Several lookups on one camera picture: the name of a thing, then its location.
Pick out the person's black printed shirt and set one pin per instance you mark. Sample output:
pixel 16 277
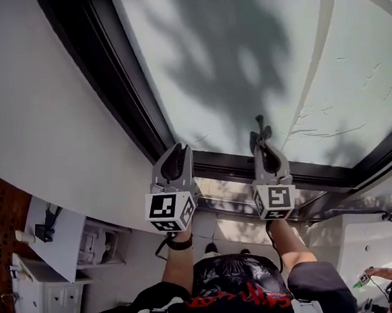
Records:
pixel 240 284

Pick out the white storage shelf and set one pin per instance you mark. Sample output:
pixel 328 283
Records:
pixel 98 244

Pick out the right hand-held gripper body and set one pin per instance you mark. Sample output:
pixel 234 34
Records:
pixel 280 198

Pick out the white side table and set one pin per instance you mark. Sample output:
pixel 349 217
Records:
pixel 67 243

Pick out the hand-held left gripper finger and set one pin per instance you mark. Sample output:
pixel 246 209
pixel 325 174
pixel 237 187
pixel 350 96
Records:
pixel 189 173
pixel 160 168

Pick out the person's right shoe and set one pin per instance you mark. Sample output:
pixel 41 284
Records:
pixel 245 250

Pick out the person's right forearm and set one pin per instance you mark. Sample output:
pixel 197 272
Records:
pixel 294 246

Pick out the frosted window glass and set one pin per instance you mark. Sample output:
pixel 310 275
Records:
pixel 224 49

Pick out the white board panel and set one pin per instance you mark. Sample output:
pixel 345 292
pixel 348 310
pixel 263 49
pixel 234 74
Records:
pixel 364 240

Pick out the white bottle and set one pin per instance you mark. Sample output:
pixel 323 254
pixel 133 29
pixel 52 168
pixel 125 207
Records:
pixel 25 236

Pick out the dark brown wristband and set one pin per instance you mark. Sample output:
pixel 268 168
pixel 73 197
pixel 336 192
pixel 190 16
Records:
pixel 179 244

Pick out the person's left forearm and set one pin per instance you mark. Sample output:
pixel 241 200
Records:
pixel 178 268

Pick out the person's left shoe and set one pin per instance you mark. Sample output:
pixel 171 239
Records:
pixel 211 249

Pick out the grey cloth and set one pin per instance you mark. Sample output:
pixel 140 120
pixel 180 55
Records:
pixel 260 134

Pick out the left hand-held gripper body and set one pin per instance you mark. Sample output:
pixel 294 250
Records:
pixel 161 207

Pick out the black-framed glass window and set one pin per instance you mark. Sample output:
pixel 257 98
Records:
pixel 108 75

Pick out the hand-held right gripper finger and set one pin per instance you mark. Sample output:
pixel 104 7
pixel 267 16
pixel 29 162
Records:
pixel 259 164
pixel 283 167

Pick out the white drawer cabinet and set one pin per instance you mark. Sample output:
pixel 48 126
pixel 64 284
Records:
pixel 35 300

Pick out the person's shoe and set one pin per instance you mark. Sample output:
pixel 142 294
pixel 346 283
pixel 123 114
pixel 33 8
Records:
pixel 211 249
pixel 245 250

